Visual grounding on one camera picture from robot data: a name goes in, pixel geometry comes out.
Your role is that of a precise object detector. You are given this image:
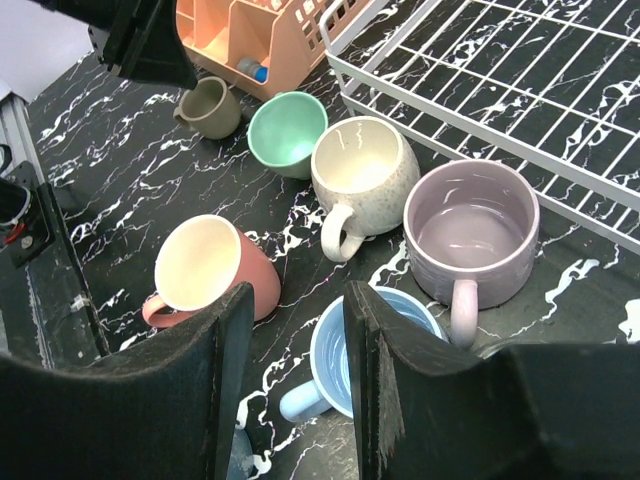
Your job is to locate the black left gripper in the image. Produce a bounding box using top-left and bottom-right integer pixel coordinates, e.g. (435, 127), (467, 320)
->
(35, 0), (197, 89)

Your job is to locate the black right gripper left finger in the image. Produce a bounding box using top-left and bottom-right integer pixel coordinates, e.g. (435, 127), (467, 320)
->
(1, 282), (254, 479)

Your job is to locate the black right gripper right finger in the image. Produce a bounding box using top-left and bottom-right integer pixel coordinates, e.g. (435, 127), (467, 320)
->
(343, 281), (639, 479)

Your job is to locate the olive grey small cup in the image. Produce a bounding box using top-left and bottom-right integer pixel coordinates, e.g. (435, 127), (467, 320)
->
(173, 76), (242, 140)

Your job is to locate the dark grey-green mug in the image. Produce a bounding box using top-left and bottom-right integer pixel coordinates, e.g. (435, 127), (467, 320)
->
(226, 428), (254, 480)

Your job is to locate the light blue mug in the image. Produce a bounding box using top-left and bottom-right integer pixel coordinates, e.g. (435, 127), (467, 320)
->
(279, 286), (449, 423)

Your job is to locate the blue capped small bottle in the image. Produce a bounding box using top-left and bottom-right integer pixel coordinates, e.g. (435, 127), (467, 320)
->
(237, 57), (268, 83)

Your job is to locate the peach plastic file organizer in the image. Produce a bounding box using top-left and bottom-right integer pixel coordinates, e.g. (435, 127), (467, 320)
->
(176, 0), (368, 101)

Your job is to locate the pink mug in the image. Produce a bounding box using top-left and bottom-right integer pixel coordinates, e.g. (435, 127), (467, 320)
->
(142, 214), (281, 328)

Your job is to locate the teal green cup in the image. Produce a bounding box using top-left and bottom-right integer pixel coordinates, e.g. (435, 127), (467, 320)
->
(247, 91), (329, 180)

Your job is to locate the lavender wide mug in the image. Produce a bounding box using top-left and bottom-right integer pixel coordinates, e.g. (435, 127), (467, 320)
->
(403, 160), (540, 348)

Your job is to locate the cream speckled mug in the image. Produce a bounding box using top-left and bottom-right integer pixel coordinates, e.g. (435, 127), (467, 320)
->
(311, 116), (421, 263)

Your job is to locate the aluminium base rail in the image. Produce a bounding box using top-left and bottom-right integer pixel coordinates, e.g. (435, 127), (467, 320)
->
(1, 93), (108, 369)

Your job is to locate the white wire dish rack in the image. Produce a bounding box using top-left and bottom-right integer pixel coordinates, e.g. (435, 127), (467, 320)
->
(319, 1), (639, 252)

